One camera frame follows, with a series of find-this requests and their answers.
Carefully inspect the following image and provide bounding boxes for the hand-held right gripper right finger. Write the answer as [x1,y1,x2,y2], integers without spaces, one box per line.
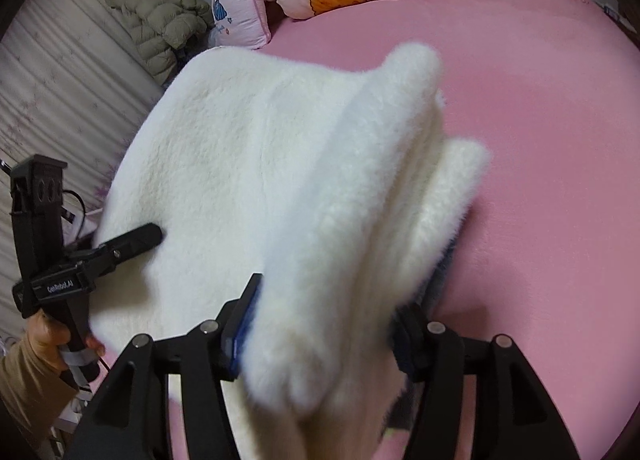
[390,305,583,460]

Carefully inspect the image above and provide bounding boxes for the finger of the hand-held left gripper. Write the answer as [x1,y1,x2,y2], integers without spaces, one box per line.
[92,223,163,273]

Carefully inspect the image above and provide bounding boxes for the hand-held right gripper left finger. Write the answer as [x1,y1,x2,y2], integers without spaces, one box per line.
[67,273,263,460]

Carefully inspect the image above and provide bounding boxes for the white fluffy sweater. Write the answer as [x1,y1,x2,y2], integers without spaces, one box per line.
[90,40,493,460]

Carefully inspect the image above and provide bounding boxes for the person's left hand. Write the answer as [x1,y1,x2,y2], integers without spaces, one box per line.
[25,313,107,372]

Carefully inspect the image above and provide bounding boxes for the pale curtain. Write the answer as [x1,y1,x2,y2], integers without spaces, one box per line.
[0,0,166,341]

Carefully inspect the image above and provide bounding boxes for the beige puffer jacket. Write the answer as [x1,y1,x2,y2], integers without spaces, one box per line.
[103,0,213,86]

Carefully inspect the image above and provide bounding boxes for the pink bed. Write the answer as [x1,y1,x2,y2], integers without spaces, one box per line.
[100,0,640,460]

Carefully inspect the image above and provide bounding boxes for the pink pillow with blue print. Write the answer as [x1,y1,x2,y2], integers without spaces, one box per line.
[210,0,273,48]

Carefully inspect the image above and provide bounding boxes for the papers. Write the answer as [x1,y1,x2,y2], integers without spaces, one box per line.
[600,0,632,31]

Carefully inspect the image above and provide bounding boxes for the black cable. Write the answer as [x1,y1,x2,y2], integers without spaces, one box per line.
[59,189,88,246]

